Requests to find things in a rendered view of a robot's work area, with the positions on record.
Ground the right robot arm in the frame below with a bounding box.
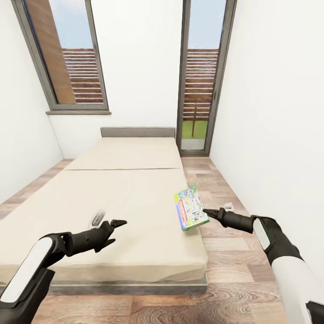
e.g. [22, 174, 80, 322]
[202, 202, 324, 324]

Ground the board game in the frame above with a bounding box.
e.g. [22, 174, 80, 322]
[174, 186, 210, 230]

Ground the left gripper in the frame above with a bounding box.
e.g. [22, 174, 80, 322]
[83, 220, 127, 253]

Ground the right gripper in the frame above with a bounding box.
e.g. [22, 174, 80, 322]
[202, 207, 241, 230]

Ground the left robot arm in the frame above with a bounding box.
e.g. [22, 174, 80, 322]
[0, 209, 127, 324]

